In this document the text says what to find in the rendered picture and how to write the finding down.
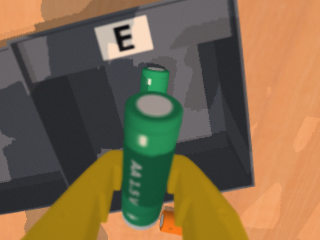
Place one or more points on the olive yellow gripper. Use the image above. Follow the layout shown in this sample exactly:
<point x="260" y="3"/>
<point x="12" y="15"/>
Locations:
<point x="199" y="207"/>

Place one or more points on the orange aa battery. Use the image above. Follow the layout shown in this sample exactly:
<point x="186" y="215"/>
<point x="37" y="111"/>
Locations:
<point x="167" y="223"/>

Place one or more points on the green aa battery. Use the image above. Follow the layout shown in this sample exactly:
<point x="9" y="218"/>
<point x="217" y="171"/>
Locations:
<point x="152" y="122"/>
<point x="154" y="79"/>

